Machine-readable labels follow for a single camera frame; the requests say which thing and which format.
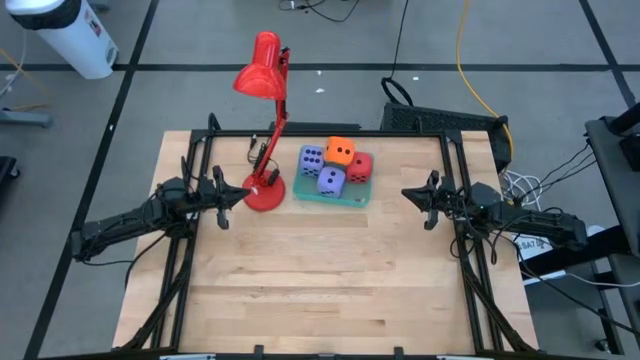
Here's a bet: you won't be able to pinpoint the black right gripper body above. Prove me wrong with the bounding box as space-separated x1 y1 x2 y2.
438 182 465 212

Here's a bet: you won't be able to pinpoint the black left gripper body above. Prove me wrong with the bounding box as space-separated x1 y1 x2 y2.
193 178 222 209

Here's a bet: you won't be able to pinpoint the large red foam die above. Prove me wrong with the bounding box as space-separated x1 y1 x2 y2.
346 151 374 184

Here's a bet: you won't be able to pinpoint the large purple foam die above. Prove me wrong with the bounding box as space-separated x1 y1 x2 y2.
316 165 347 199
298 144 325 179

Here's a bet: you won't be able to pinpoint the large orange foam die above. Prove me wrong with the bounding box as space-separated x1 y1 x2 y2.
323 136 356 167

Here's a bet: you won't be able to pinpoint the black perforated computer case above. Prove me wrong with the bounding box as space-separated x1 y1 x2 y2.
380 102 502 134

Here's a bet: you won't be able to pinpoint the teal translucent plastic bin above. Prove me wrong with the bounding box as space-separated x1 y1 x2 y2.
292 144 375 209

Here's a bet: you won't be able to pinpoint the white printed box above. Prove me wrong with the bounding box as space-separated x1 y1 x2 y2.
510 220 569 286

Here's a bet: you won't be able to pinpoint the red desk lamp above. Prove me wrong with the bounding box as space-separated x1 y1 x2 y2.
232 30 292 212

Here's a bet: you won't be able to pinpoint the black side table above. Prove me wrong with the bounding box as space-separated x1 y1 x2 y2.
584 102 640 360

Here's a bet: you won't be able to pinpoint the grey stand foot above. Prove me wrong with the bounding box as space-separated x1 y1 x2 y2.
0 108 54 129

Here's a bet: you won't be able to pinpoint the white cylindrical air purifier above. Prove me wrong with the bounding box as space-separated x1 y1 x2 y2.
4 0 120 80

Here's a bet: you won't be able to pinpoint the white cable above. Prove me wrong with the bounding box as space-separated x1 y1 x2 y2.
501 169 545 214

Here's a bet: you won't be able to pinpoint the black looped power cable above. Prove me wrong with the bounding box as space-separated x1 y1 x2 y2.
380 0 415 107

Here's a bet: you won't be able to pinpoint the black arm base cable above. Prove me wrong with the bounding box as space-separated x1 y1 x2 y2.
123 230 171 290

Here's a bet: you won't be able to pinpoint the yellow hanging cable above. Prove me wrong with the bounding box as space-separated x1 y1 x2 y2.
454 0 515 154

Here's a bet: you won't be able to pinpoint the black floor cables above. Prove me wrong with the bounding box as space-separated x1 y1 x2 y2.
277 0 362 24

